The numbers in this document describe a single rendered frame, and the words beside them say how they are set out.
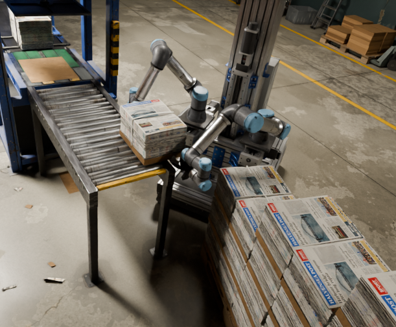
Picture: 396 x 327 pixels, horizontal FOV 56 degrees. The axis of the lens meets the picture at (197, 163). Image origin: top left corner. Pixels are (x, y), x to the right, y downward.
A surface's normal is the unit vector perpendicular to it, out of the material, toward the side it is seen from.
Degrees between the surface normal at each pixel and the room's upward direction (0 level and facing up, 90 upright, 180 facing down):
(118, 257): 0
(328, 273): 1
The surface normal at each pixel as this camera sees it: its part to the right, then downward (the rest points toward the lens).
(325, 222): 0.15, -0.80
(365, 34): -0.84, 0.22
